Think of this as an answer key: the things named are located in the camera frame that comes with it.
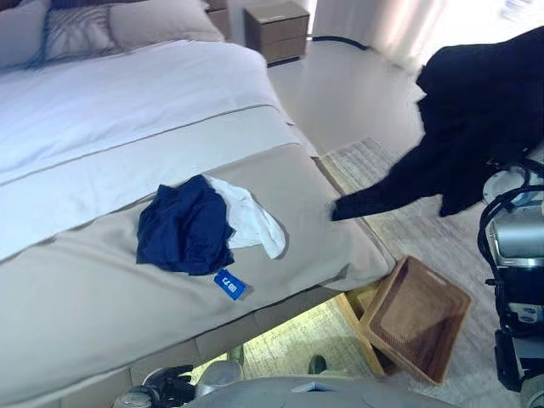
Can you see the grey robot torso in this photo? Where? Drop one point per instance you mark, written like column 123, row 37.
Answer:
column 297, row 397

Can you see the plain beige pillow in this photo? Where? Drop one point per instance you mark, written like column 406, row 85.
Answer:
column 161, row 23
column 19, row 34

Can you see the white garment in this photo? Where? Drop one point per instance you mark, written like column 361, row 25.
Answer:
column 251, row 221

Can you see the light wooden stand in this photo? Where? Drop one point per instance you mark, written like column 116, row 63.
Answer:
column 357, row 327

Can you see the blue paper tag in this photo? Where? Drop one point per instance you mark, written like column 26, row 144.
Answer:
column 230, row 285

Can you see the white sheer curtain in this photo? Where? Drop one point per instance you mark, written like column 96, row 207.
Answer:
column 404, row 25

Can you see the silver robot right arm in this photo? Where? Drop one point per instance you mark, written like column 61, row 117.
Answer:
column 518, row 238

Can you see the beige bed runner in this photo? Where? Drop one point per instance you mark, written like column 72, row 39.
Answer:
column 106, row 306

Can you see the white duvet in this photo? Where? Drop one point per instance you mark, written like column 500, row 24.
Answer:
column 127, row 98

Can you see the grey striped rug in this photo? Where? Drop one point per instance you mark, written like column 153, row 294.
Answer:
column 425, row 238

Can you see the dark robot foot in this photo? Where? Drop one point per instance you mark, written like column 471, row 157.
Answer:
column 317, row 365

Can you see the grey patterned cushion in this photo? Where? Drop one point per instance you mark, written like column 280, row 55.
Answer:
column 76, row 34

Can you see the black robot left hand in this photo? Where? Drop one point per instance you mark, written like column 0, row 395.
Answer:
column 170, row 382

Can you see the brown wooden nightstand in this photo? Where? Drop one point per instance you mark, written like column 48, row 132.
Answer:
column 276, row 32

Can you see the navy blue garment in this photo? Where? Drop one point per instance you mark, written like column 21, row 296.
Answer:
column 183, row 229

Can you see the brown wicker basket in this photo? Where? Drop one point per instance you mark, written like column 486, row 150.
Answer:
column 421, row 323

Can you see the black garment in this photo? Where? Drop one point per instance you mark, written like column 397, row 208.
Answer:
column 467, row 106

